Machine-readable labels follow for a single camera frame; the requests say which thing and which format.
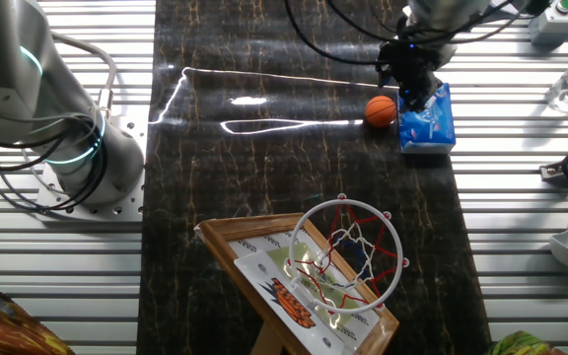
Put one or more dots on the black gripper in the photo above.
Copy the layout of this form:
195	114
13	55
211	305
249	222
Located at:
409	66

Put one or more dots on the orange mini basketball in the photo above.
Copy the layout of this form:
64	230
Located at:
380	111

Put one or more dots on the white toy basketball hoop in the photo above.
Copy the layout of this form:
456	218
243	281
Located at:
274	278

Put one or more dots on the blue tissue pack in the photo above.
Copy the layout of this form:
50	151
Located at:
429	133

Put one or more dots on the grey emergency button box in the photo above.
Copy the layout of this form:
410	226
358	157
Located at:
555	24

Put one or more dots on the black marble pattern mat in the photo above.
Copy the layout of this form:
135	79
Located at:
264	167

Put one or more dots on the colourful crumpled cloth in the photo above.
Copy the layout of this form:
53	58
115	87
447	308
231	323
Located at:
520	345

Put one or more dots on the colourful patterned foil bag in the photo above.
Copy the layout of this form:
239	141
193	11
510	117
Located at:
8	325

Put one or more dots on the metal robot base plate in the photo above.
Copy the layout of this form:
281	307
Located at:
126	207

